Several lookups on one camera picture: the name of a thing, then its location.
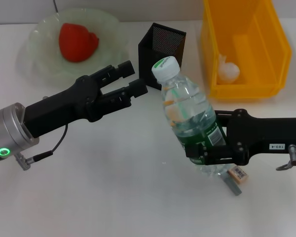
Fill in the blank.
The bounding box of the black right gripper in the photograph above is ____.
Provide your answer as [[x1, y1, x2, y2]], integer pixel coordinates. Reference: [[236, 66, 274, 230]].
[[185, 108, 296, 166]]

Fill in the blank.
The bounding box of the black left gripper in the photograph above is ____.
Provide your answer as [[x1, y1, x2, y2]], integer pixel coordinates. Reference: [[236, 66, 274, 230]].
[[24, 60, 148, 138]]

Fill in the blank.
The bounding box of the clear green-label water bottle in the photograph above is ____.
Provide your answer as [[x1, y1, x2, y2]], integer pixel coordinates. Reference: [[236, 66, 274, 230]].
[[151, 56, 227, 177]]

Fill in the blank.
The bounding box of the red-orange fruit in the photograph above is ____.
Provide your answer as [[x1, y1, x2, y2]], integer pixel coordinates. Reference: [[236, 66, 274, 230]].
[[58, 23, 100, 63]]

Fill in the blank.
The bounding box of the white paper ball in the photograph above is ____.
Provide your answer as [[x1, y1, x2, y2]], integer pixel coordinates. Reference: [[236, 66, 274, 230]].
[[217, 54, 240, 83]]

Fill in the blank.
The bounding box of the black mesh pen holder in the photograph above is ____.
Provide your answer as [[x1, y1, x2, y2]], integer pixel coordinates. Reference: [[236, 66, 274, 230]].
[[138, 22, 187, 91]]

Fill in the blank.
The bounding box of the beige eraser with barcode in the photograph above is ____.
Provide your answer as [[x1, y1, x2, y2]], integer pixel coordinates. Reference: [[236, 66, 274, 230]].
[[227, 165, 249, 185]]

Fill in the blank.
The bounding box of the grey pen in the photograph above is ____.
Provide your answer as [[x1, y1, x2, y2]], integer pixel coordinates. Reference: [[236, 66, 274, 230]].
[[219, 171, 242, 196]]

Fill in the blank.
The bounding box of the pale green glass fruit plate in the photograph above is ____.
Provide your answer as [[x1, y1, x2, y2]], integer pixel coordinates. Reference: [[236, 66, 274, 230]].
[[27, 7, 129, 87]]

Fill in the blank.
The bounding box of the yellow plastic storage bin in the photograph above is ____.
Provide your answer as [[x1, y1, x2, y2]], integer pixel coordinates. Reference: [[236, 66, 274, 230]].
[[200, 0, 292, 100]]

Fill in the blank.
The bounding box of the grey right gripper cable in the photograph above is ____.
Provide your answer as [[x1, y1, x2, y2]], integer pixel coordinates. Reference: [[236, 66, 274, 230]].
[[275, 144, 296, 171]]

